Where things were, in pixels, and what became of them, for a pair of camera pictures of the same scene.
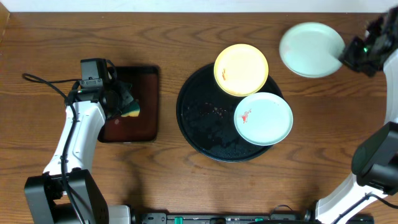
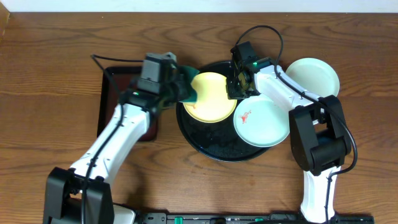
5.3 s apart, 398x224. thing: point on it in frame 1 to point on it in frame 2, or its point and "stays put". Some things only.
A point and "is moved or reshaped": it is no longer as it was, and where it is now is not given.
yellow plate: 240,70 is moved or reshaped
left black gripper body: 126,98 to 179,86
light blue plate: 311,50 to 314,75
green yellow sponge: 134,111 is moved or reshaped
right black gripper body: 357,55 to 236,89
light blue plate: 263,118 stays put
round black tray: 205,112 stays put
